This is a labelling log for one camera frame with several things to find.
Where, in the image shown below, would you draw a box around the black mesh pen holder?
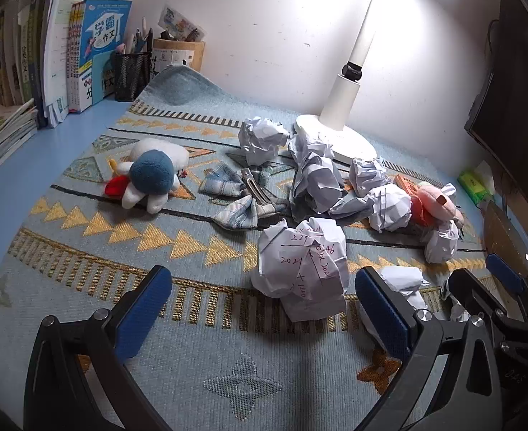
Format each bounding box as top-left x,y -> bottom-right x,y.
111,49 -> 152,102

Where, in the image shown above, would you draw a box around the green tissue pack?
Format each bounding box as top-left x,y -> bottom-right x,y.
457,162 -> 498,203

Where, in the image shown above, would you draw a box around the black monitor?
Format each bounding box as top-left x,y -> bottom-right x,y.
464,0 -> 528,207

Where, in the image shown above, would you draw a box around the three-ball dango plush toy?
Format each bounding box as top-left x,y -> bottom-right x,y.
414,182 -> 464,230

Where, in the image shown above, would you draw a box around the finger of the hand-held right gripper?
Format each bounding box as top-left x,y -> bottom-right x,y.
447,268 -> 499,320
485,254 -> 528,321

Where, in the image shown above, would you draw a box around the row of upright books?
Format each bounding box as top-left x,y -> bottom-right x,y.
0,0 -> 62,108

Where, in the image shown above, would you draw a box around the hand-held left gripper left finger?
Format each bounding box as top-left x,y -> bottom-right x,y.
24,266 -> 175,431

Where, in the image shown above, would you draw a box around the illustrated cards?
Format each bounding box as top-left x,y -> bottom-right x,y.
158,4 -> 206,41

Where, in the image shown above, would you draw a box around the brown mesh basket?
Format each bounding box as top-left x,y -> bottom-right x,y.
482,200 -> 528,288

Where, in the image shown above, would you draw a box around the pink orange cardboard box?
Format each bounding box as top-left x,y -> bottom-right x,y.
394,173 -> 422,196

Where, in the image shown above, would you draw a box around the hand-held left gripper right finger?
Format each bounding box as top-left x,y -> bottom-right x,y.
355,266 -> 505,431

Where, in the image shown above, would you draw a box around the bunch of pens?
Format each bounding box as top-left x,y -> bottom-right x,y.
121,15 -> 154,55

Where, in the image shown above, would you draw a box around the blue patterned woven mat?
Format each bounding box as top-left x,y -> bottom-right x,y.
0,65 -> 516,431

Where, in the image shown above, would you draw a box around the white desk lamp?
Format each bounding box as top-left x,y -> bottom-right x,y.
291,0 -> 478,164

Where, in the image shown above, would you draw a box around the pile of paper balls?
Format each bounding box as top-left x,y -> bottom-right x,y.
238,117 -> 461,324

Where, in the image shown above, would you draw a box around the blue and white plush toy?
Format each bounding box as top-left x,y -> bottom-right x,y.
103,138 -> 190,214

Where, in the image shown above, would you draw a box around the white booklets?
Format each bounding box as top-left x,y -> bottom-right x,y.
42,0 -> 128,129

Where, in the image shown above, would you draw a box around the handwritten paper ball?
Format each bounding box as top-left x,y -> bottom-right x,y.
251,218 -> 350,323

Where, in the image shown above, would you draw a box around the blue boxed book set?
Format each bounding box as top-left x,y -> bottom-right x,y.
69,0 -> 133,114

